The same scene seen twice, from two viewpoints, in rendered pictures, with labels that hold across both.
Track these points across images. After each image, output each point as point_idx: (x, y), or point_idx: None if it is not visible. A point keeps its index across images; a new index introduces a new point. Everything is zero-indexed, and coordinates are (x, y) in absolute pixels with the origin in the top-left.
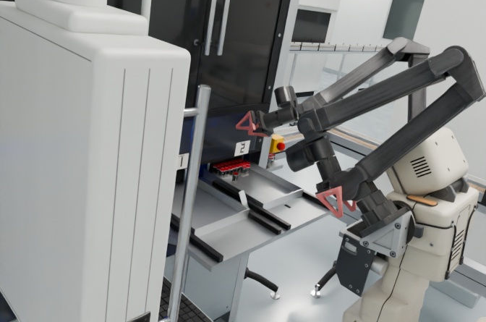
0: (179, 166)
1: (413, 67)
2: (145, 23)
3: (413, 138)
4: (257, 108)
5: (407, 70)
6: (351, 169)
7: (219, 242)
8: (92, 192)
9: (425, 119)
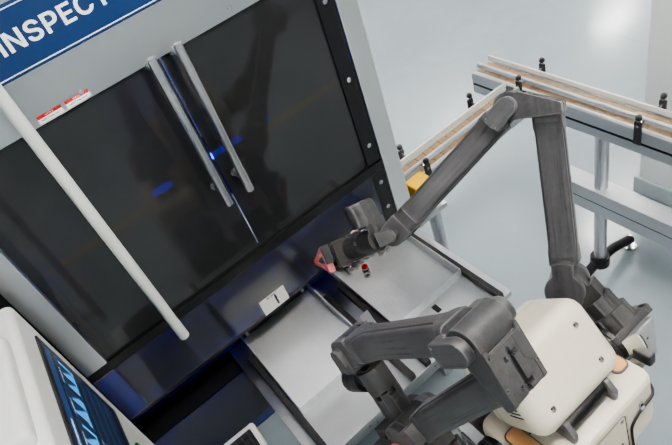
0: (277, 304)
1: (425, 331)
2: (25, 441)
3: (459, 417)
4: (361, 179)
5: (420, 332)
6: (401, 432)
7: (333, 415)
8: None
9: (463, 401)
